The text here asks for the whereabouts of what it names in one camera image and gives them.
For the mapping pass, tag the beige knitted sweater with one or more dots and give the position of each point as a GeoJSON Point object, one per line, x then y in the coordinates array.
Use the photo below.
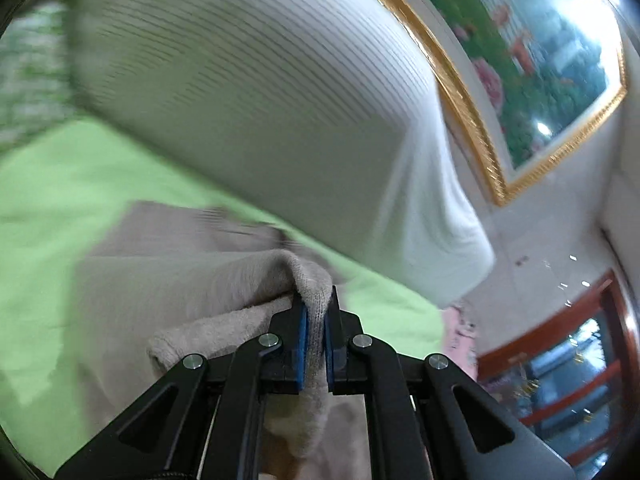
{"type": "Point", "coordinates": [169, 281]}

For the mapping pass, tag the gold framed flower painting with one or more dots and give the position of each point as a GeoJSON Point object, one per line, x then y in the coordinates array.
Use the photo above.
{"type": "Point", "coordinates": [526, 82]}

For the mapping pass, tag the red wooden glass cabinet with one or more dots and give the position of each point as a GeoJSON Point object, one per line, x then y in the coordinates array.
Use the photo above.
{"type": "Point", "coordinates": [573, 380]}

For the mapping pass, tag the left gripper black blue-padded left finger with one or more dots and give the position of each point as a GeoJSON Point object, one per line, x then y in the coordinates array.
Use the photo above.
{"type": "Point", "coordinates": [204, 415]}

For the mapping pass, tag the green bed sheet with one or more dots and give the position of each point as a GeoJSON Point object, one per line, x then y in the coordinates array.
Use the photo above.
{"type": "Point", "coordinates": [60, 196]}

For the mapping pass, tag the pink cloth at bedside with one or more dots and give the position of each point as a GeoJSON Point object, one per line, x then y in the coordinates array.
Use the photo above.
{"type": "Point", "coordinates": [459, 340]}

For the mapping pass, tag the green white checkered pillow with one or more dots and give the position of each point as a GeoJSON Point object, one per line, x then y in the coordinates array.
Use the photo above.
{"type": "Point", "coordinates": [36, 93]}

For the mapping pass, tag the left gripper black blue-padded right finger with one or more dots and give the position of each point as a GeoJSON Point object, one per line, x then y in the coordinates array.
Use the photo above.
{"type": "Point", "coordinates": [426, 418]}

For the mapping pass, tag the white striped large pillow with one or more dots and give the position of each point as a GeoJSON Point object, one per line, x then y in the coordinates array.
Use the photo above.
{"type": "Point", "coordinates": [325, 113]}

